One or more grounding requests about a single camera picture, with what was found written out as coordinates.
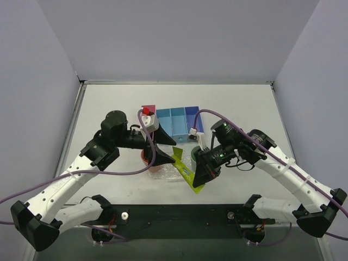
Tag orange plastic cup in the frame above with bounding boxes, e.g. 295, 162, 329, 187
141, 150, 161, 173

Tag large green toothpaste tube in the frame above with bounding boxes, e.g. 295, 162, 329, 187
173, 156, 204, 194

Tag green plastic cup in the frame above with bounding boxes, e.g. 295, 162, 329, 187
190, 146, 201, 171

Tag small green toothpaste tube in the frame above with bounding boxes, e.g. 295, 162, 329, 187
172, 146, 183, 160

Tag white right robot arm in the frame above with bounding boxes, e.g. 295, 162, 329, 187
192, 120, 347, 238

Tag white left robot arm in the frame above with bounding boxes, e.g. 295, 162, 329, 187
10, 109, 176, 252

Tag clear textured tray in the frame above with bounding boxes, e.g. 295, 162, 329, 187
146, 154, 193, 179

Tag light blue drawer bin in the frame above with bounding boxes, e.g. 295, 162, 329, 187
170, 107, 188, 143

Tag teal drawer bin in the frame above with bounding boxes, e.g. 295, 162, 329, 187
156, 109, 173, 136

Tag pink drawer bin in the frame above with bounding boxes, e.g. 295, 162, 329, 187
141, 104, 156, 113

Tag dark blue drawer bin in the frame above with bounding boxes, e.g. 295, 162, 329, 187
184, 106, 204, 133

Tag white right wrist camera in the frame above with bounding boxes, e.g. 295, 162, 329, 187
188, 128, 207, 150

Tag aluminium table frame rail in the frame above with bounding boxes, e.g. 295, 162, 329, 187
38, 79, 326, 228

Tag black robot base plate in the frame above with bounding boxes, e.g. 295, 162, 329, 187
90, 204, 275, 240

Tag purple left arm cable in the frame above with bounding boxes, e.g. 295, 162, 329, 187
0, 108, 157, 244

